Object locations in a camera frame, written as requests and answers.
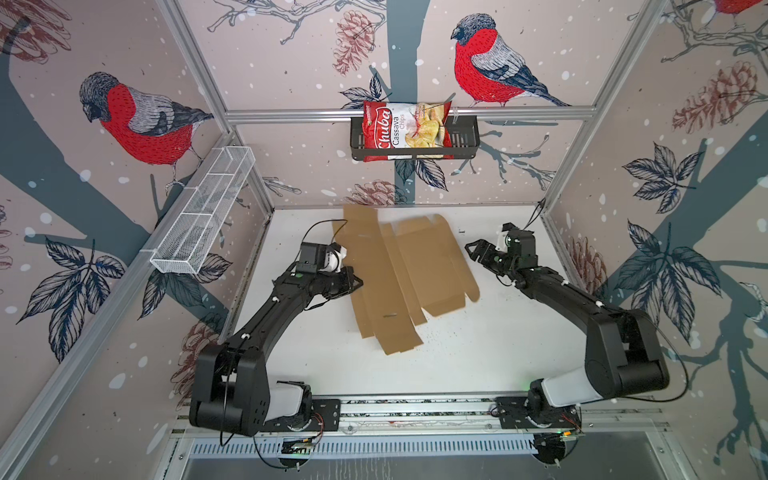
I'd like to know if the brown cardboard box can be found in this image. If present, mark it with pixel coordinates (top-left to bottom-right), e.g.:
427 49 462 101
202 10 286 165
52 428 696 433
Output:
336 204 480 355

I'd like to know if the red cassava chips bag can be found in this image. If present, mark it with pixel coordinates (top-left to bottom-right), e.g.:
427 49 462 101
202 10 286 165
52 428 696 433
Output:
362 101 452 150

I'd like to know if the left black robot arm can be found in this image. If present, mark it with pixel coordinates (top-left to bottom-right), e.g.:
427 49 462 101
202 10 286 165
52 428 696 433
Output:
189 242 363 437

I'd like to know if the aluminium mounting rail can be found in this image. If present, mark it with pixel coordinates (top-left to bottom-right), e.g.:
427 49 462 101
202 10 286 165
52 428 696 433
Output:
173 392 667 436

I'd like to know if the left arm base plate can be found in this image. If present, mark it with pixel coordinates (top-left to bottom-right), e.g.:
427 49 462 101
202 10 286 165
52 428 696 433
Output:
258 399 341 433

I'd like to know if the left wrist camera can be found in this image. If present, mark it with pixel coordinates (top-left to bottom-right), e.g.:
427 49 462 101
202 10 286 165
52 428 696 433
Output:
320 243 347 273

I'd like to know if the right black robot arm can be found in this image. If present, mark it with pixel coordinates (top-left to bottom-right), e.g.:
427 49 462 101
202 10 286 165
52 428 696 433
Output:
464 223 670 422

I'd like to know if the black wire basket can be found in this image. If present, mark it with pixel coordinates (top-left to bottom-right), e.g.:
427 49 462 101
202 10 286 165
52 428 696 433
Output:
350 116 480 162

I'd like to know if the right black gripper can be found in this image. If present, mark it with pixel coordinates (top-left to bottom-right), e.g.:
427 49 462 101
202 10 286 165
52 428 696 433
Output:
462 240 516 279

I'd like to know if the white wire mesh basket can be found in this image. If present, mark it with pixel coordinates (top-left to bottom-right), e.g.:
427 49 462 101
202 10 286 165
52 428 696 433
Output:
150 146 255 275

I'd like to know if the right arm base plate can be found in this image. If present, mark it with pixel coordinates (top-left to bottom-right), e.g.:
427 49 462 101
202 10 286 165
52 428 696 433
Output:
489 396 582 430

